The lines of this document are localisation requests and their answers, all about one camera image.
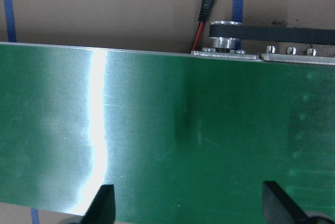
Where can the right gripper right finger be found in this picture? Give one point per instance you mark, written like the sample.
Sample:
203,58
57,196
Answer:
278,207

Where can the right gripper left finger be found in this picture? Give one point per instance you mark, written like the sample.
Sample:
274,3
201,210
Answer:
102,209

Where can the green conveyor belt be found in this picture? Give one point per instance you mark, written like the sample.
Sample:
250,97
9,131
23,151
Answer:
182,138

